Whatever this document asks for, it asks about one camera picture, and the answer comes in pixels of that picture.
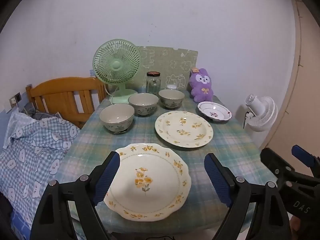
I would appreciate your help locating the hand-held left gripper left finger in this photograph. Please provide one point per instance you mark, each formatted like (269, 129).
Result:
(107, 177)

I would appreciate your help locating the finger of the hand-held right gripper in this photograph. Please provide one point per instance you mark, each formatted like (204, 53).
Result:
(303, 156)
(273, 161)

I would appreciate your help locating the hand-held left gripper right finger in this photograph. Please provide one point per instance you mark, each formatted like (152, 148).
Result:
(217, 180)

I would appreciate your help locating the scalloped yellow flower plate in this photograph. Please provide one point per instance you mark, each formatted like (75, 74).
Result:
(155, 195)

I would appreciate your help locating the round yellow flower plate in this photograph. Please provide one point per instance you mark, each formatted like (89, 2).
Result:
(186, 137)

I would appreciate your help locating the grey leaf-patterned bowl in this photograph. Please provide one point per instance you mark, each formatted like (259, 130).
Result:
(116, 117)
(171, 98)
(143, 103)

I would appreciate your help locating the white red-patterned plate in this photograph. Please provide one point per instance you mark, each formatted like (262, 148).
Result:
(215, 110)

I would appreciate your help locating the green plaid tablecloth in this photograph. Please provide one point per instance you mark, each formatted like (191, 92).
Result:
(225, 140)

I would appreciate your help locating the white clip fan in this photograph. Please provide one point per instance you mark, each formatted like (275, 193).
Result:
(262, 115)

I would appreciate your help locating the beige door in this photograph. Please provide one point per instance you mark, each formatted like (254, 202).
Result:
(305, 80)

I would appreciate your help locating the blue checkered printed blanket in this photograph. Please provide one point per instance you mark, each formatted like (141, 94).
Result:
(32, 155)

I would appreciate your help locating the grey plaid cloth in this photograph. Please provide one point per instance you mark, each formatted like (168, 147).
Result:
(41, 116)

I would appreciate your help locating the purple plush bunny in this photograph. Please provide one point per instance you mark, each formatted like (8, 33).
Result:
(201, 90)

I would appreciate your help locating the wooden headboard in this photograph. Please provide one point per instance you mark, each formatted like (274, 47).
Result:
(62, 90)

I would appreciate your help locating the glass jar with dark lid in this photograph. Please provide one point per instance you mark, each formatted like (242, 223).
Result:
(153, 85)

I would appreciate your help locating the green desk fan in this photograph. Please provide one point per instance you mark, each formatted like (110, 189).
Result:
(116, 65)

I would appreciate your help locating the green patterned board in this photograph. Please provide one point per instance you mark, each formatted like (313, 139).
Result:
(172, 60)

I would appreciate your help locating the wall socket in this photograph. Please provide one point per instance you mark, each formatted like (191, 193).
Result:
(17, 96)

